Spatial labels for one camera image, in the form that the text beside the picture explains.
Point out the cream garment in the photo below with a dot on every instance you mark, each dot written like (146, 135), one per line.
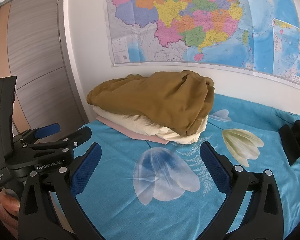
(140, 125)

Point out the blue floral bedsheet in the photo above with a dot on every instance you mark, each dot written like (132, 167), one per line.
(240, 187)

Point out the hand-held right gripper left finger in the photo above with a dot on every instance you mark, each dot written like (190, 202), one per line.
(86, 171)

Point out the colourful wall map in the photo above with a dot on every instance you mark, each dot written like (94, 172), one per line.
(202, 22)

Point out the pink garment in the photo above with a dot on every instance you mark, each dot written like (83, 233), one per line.
(125, 131)

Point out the black garment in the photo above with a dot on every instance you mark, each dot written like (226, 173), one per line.
(295, 140)

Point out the grey wooden door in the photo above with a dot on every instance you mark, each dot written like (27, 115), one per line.
(37, 55)

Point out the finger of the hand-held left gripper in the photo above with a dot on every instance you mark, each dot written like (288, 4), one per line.
(73, 139)
(48, 129)

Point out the brown jacket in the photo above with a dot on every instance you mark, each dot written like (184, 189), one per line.
(152, 100)

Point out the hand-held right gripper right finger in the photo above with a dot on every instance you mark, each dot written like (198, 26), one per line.
(215, 166)

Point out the person's left hand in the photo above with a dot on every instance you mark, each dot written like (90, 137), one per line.
(10, 200)

